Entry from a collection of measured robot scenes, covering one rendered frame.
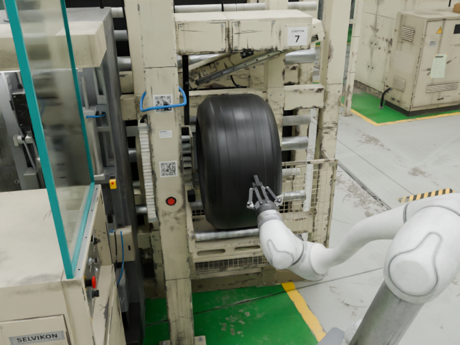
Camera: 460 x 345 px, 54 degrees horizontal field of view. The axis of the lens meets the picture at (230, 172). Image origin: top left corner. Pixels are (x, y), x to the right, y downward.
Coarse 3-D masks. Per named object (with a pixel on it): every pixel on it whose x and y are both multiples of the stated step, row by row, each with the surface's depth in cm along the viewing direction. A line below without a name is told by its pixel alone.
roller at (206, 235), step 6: (234, 228) 206; (240, 228) 206; (246, 228) 206; (252, 228) 206; (198, 234) 203; (204, 234) 203; (210, 234) 203; (216, 234) 204; (222, 234) 204; (228, 234) 204; (234, 234) 205; (240, 234) 205; (246, 234) 206; (252, 234) 206; (258, 234) 207; (198, 240) 203
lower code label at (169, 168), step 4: (176, 160) 192; (160, 164) 192; (164, 164) 192; (168, 164) 193; (172, 164) 193; (176, 164) 193; (160, 168) 193; (164, 168) 193; (168, 168) 193; (172, 168) 194; (176, 168) 194; (160, 172) 194; (164, 172) 194; (168, 172) 194; (172, 172) 195; (176, 172) 195; (160, 176) 194; (164, 176) 195; (168, 176) 195; (172, 176) 195; (176, 176) 196
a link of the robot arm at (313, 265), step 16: (400, 208) 115; (368, 224) 122; (384, 224) 118; (400, 224) 113; (352, 240) 129; (368, 240) 124; (304, 256) 150; (320, 256) 148; (336, 256) 142; (304, 272) 151; (320, 272) 150
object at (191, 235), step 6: (186, 192) 230; (186, 198) 225; (186, 204) 220; (186, 210) 215; (186, 222) 206; (192, 222) 206; (192, 228) 202; (192, 234) 198; (192, 240) 198; (192, 246) 200; (192, 252) 201
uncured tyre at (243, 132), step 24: (216, 96) 196; (240, 96) 195; (216, 120) 180; (240, 120) 181; (264, 120) 182; (216, 144) 177; (240, 144) 177; (264, 144) 178; (216, 168) 176; (240, 168) 177; (264, 168) 178; (216, 192) 180; (240, 192) 179; (216, 216) 188; (240, 216) 187
